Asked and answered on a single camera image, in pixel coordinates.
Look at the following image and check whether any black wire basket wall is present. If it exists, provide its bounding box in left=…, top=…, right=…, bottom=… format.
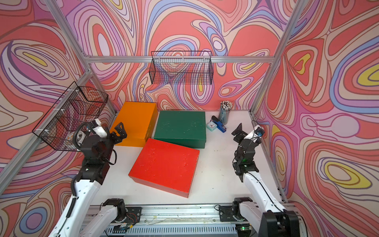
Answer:
left=32, top=82, right=108, bottom=151
left=149, top=50, right=214, bottom=86

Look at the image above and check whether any green shoebox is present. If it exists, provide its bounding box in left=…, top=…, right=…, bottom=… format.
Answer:
left=154, top=111, right=207, bottom=149

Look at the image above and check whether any red shoebox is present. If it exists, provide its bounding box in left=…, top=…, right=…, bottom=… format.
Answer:
left=128, top=138, right=200, bottom=198

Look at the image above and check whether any small teal alarm clock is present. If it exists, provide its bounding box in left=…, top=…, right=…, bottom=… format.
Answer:
left=207, top=120, right=218, bottom=131

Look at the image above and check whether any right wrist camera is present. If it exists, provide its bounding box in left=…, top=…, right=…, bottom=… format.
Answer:
left=244, top=125, right=265, bottom=140

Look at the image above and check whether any black wire basket left wall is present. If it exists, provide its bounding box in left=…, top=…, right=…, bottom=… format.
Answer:
left=32, top=82, right=108, bottom=151

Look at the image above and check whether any orange shoebox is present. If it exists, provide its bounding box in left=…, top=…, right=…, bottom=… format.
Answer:
left=111, top=102, right=158, bottom=147

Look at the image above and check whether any blue black stapler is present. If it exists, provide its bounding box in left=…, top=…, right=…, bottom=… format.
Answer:
left=211, top=116, right=227, bottom=133

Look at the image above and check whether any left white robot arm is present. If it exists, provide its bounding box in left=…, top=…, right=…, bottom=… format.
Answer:
left=50, top=119, right=127, bottom=237

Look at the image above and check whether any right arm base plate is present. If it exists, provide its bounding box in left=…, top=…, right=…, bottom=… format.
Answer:
left=214, top=204, right=247, bottom=222

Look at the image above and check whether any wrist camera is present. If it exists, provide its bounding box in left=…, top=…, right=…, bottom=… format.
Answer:
left=244, top=125, right=265, bottom=140
left=89, top=118, right=108, bottom=138

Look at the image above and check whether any black wire basket back wall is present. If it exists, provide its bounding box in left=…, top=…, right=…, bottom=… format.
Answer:
left=149, top=50, right=214, bottom=86

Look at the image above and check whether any clear cup of pencils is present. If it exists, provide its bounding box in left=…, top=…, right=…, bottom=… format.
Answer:
left=219, top=101, right=233, bottom=125

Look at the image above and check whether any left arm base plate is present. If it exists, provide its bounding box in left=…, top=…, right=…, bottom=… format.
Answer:
left=110, top=206, right=142, bottom=230

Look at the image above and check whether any aluminium front rail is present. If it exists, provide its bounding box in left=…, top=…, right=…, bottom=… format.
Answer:
left=101, top=202, right=253, bottom=236

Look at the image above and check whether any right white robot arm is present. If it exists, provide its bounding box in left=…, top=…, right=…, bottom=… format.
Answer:
left=232, top=124, right=302, bottom=237

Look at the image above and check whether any patterned bowl in basket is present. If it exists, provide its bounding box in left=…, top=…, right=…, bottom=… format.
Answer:
left=64, top=132, right=82, bottom=149

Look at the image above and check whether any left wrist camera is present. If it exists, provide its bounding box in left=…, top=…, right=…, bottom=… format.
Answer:
left=89, top=118, right=108, bottom=138

